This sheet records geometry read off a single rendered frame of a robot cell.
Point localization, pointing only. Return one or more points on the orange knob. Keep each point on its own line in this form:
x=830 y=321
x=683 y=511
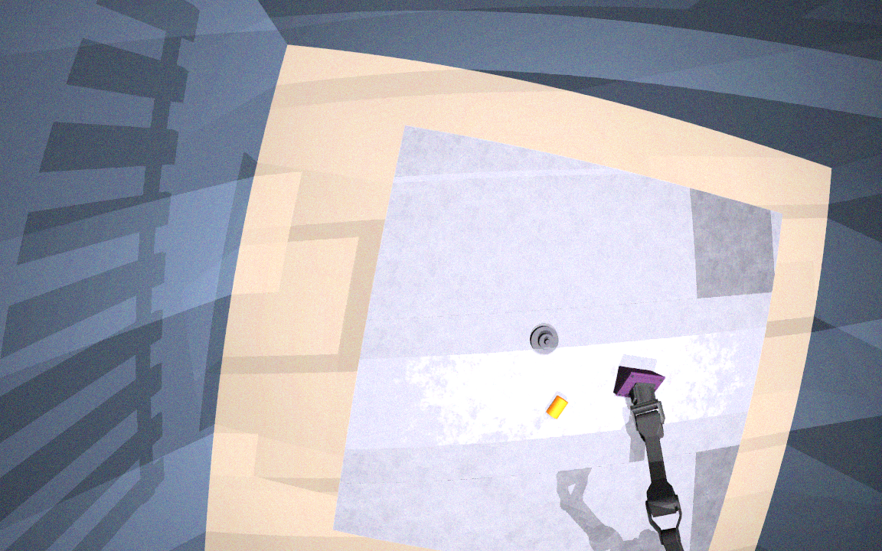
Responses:
x=556 y=407

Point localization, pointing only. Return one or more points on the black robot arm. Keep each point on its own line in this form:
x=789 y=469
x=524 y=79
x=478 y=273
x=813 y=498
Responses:
x=661 y=498

